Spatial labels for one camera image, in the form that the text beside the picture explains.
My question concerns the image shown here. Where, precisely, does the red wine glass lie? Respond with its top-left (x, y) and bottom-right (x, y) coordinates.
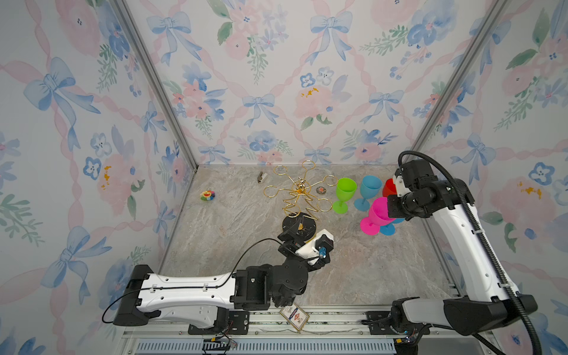
top-left (383, 178), bottom-right (397, 198)

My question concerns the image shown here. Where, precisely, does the cyan wine glass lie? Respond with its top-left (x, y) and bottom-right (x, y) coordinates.
top-left (380, 218), bottom-right (405, 236)

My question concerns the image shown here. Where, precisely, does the magenta wine glass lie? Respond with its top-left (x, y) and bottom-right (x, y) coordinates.
top-left (360, 198), bottom-right (395, 236)

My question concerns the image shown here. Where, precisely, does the light blue wine glass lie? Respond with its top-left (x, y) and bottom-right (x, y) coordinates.
top-left (354, 175), bottom-right (383, 212)

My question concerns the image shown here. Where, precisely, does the green wine glass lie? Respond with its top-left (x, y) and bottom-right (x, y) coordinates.
top-left (332, 177), bottom-right (357, 214)

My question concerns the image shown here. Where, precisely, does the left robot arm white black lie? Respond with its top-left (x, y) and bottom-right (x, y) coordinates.
top-left (101, 213), bottom-right (334, 330)

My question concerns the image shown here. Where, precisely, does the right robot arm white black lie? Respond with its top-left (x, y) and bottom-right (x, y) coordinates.
top-left (363, 151), bottom-right (538, 344)

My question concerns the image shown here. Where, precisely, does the small framed card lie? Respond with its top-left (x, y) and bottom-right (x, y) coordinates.
top-left (280, 303), bottom-right (310, 332)

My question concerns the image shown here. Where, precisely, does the small beige tape dispenser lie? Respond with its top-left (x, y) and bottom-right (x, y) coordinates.
top-left (257, 172), bottom-right (268, 183)

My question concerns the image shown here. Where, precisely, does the rainbow flower plush toy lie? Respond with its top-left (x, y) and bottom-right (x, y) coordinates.
top-left (201, 190), bottom-right (216, 201)

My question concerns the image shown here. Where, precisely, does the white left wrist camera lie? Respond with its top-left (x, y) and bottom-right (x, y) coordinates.
top-left (294, 229), bottom-right (334, 260)

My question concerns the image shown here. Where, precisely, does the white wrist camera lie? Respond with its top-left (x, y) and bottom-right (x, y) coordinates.
top-left (393, 175), bottom-right (411, 198)
top-left (294, 229), bottom-right (334, 260)

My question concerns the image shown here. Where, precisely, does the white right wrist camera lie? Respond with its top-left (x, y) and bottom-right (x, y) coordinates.
top-left (393, 175), bottom-right (411, 198)

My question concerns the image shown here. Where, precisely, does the gold wire glass rack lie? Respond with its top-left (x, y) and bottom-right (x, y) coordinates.
top-left (263, 160), bottom-right (338, 220)

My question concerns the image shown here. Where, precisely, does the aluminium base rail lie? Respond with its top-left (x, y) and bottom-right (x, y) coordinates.
top-left (115, 306), bottom-right (492, 354)

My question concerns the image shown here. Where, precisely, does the aluminium corner post right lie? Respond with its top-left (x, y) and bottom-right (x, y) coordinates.
top-left (411, 0), bottom-right (510, 150)

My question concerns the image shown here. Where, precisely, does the aluminium corner post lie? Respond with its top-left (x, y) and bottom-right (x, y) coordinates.
top-left (411, 0), bottom-right (510, 150)
top-left (109, 0), bottom-right (198, 173)

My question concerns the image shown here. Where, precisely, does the aluminium corner post left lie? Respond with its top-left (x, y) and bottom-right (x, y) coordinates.
top-left (109, 0), bottom-right (198, 173)

